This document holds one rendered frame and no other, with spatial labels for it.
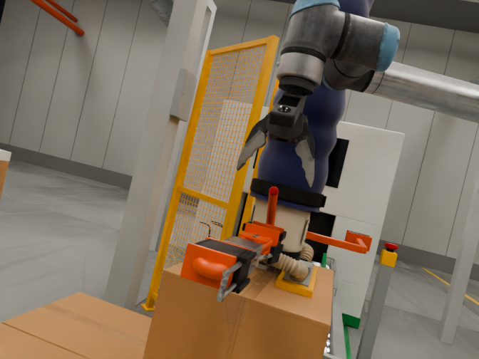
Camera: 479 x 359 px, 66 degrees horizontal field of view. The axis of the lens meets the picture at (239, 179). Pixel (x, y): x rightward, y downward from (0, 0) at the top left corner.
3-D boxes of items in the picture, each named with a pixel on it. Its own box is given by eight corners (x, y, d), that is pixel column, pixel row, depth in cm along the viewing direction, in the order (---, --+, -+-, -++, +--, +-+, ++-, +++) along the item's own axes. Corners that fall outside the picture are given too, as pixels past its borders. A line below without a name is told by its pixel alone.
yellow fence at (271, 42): (140, 304, 295) (201, 49, 292) (151, 304, 301) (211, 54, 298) (194, 364, 226) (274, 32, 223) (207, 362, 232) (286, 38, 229)
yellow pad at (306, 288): (289, 263, 129) (291, 249, 128) (316, 272, 126) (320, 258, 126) (273, 287, 96) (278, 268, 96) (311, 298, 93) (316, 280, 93)
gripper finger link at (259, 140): (243, 172, 79) (275, 144, 78) (236, 170, 74) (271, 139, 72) (234, 161, 80) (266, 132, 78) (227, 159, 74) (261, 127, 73)
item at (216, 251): (199, 266, 60) (207, 236, 60) (242, 279, 58) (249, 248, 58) (179, 276, 52) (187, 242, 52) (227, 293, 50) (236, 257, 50)
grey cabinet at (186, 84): (181, 120, 251) (191, 77, 251) (188, 122, 250) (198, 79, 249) (168, 114, 232) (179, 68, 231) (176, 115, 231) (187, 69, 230)
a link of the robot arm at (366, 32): (382, 43, 82) (329, 28, 81) (410, 18, 71) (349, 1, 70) (373, 83, 81) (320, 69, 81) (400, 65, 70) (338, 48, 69)
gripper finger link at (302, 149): (324, 182, 75) (307, 141, 76) (323, 181, 69) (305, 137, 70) (310, 188, 76) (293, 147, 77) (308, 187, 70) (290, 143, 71)
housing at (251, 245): (226, 256, 72) (232, 234, 72) (259, 266, 71) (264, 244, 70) (215, 263, 65) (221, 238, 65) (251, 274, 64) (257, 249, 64)
